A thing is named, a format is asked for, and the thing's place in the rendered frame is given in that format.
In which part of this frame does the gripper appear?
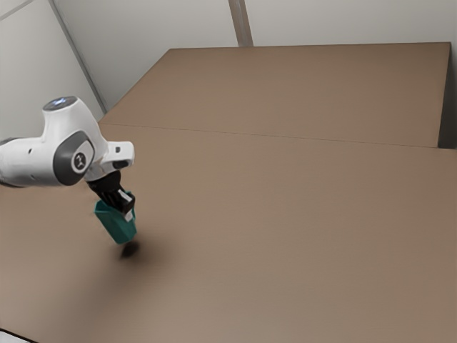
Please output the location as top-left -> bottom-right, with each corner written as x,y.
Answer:
85,170 -> 136,222

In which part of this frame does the teal faceted mug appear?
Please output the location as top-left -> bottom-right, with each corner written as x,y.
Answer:
94,193 -> 139,245

